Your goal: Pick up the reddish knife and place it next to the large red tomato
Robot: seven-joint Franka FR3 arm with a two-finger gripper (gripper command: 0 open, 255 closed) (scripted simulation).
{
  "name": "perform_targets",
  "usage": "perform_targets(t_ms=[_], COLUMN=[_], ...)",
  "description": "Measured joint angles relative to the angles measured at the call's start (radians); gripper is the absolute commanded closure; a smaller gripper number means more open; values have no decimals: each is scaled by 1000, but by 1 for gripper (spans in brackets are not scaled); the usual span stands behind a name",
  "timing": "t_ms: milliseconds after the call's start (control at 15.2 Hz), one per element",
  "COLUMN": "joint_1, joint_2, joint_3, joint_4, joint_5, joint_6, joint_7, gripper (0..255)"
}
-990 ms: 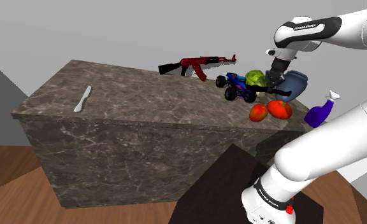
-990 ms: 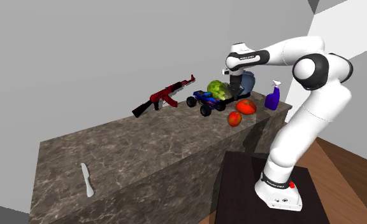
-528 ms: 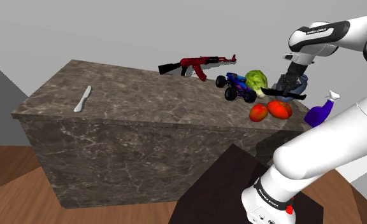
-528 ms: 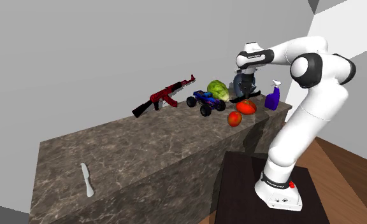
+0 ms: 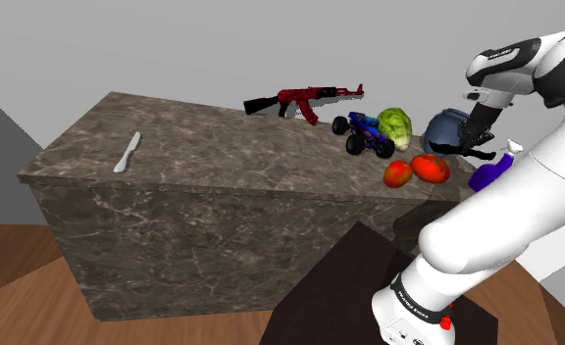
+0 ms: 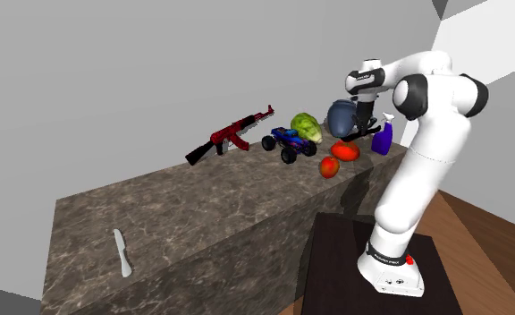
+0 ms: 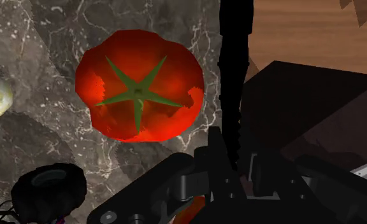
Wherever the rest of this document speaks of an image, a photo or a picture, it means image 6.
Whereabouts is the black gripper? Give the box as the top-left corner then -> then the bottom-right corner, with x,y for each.
340,100 -> 384,143

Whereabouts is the purple spray bottle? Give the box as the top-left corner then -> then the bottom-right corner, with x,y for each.
371,112 -> 396,157

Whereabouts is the red tomato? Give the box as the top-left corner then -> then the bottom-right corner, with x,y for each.
330,140 -> 362,163

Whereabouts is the red apple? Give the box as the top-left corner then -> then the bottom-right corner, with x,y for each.
318,156 -> 341,180

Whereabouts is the green cabbage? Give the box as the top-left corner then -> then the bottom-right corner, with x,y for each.
290,112 -> 324,145

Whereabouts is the blue toy monster truck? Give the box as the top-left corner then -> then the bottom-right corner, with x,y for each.
261,126 -> 318,166

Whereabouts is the red and black toy rifle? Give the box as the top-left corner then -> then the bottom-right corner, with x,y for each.
184,104 -> 275,166

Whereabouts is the dark robot stand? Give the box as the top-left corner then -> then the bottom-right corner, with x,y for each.
299,211 -> 464,315

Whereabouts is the white knife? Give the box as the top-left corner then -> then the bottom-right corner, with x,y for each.
112,228 -> 133,278

